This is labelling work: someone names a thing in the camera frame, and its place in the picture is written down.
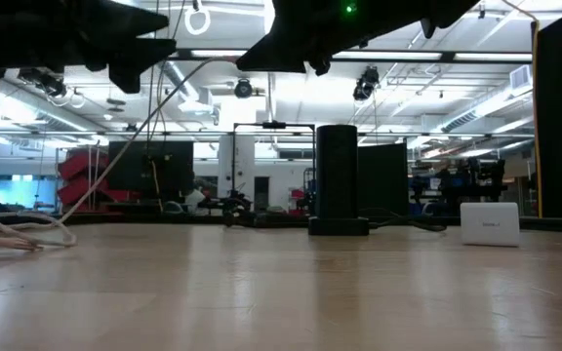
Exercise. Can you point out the blue lit panel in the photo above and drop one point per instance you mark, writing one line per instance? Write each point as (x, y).
(12, 192)

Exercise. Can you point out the red bin rack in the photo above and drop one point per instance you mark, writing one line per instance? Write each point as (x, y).
(78, 166)

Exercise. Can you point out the black aluminium table frame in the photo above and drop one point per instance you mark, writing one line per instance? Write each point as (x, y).
(115, 219)

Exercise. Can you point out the black metal frame stand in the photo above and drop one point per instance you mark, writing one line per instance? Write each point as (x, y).
(273, 125)

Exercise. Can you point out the black ceiling disc fixture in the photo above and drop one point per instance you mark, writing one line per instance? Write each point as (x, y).
(116, 102)

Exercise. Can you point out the white hanging loop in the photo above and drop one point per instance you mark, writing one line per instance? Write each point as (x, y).
(197, 33)

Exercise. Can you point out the black robot station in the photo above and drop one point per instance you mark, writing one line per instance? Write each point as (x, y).
(456, 183)

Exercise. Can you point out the black round ceiling fixture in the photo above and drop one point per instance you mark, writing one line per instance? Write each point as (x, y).
(243, 89)

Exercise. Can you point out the black cylindrical power tower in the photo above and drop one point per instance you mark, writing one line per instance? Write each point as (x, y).
(337, 170)

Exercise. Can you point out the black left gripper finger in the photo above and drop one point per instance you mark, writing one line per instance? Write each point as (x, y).
(134, 56)
(130, 22)

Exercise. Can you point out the black backdrop panel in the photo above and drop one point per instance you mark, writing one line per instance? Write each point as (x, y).
(388, 180)
(125, 170)

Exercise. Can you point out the person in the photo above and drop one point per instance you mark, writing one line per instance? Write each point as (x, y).
(195, 199)

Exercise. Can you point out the white USB charger block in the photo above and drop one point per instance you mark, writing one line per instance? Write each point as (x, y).
(491, 224)

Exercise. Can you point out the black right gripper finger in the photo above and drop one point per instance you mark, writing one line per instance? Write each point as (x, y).
(276, 56)

